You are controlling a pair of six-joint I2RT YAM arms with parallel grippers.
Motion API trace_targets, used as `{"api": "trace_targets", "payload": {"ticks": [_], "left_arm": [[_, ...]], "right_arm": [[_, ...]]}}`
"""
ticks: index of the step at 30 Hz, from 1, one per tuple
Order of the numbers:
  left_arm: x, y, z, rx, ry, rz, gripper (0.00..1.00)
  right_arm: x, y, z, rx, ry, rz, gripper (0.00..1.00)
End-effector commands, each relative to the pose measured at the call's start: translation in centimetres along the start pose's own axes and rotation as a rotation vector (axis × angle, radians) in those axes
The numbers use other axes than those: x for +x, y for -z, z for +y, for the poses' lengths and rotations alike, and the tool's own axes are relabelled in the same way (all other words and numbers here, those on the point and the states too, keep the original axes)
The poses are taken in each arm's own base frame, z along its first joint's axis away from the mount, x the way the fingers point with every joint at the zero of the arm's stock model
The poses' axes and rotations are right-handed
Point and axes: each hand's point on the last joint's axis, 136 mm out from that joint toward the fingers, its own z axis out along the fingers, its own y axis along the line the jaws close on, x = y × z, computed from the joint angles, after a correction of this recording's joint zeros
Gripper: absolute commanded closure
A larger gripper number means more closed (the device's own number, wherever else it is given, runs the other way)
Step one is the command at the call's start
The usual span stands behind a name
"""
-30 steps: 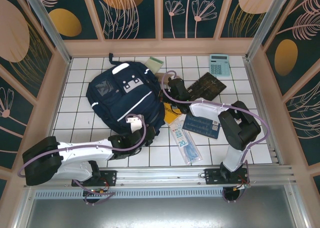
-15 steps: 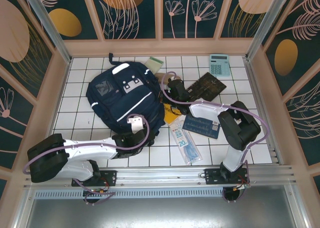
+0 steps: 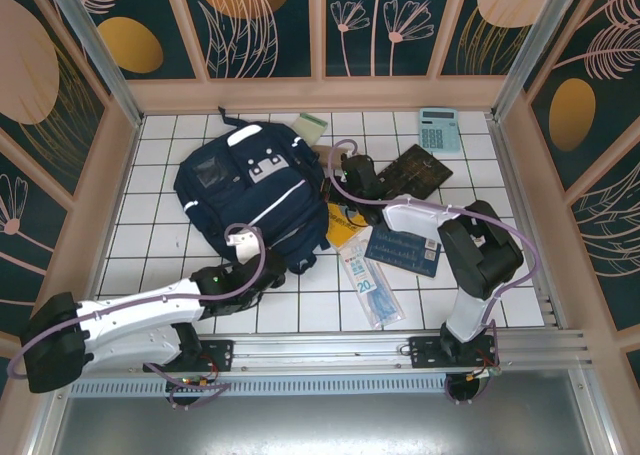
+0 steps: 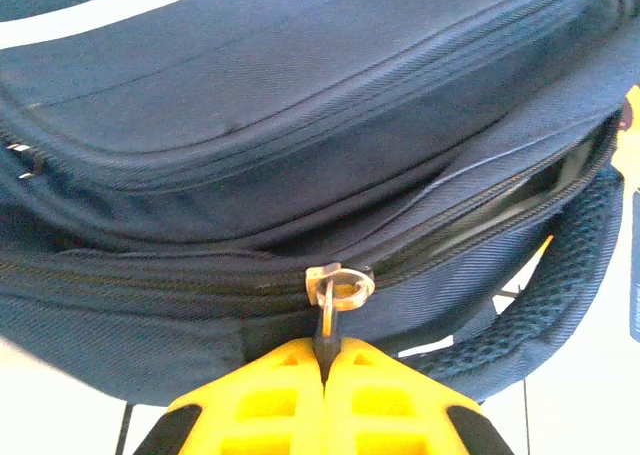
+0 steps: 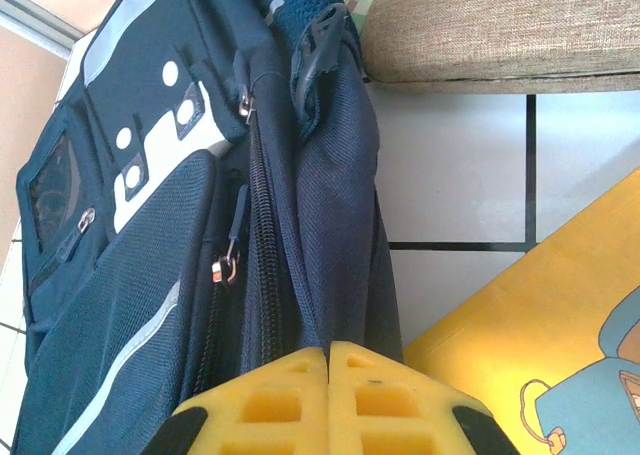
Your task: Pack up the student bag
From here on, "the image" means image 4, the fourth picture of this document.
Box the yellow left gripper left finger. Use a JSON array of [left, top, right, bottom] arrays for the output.
[[132, 337, 326, 455]]

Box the metal zipper pull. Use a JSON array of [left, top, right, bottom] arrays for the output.
[[304, 262, 376, 381]]

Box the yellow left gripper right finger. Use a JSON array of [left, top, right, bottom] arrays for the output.
[[324, 337, 516, 455]]

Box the navy blue backpack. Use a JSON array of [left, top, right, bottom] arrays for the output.
[[0, 0, 640, 409]]

